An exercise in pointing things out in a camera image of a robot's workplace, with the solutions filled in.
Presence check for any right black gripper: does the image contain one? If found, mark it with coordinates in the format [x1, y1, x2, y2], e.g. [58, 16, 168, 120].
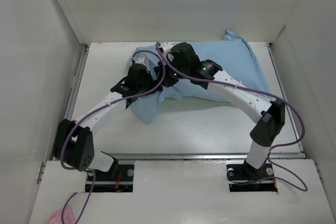
[156, 56, 189, 88]

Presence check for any light blue pillowcase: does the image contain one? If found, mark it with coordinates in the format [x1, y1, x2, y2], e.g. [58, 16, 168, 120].
[124, 29, 271, 126]

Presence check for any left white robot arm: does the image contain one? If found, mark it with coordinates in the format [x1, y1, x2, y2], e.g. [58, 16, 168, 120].
[52, 57, 157, 180]

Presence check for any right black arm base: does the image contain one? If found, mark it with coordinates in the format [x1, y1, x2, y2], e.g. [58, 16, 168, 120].
[226, 162, 278, 193]

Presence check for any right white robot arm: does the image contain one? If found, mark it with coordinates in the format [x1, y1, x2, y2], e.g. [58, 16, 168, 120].
[155, 42, 285, 179]

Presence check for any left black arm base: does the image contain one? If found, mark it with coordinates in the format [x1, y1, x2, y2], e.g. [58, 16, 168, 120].
[85, 162, 134, 193]

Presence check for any pink cloth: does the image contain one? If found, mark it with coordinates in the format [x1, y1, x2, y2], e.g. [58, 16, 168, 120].
[48, 206, 76, 224]

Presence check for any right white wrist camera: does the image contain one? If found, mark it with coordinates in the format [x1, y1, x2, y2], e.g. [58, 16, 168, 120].
[158, 42, 174, 55]

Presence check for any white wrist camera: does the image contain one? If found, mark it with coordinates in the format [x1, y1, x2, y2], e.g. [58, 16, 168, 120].
[158, 42, 174, 55]
[133, 56, 150, 68]

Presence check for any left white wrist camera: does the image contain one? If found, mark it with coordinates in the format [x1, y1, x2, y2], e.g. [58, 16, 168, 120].
[133, 56, 150, 68]

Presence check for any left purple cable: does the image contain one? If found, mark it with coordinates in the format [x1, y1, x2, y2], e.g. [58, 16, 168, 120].
[59, 50, 166, 223]

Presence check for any purple cable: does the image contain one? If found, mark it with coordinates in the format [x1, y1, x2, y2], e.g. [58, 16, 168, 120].
[59, 50, 166, 223]
[155, 41, 308, 192]

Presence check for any aluminium left rail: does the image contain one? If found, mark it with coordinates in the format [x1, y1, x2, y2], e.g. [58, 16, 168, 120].
[52, 44, 90, 160]

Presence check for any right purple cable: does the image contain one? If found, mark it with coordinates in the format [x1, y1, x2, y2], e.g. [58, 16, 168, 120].
[155, 41, 308, 192]

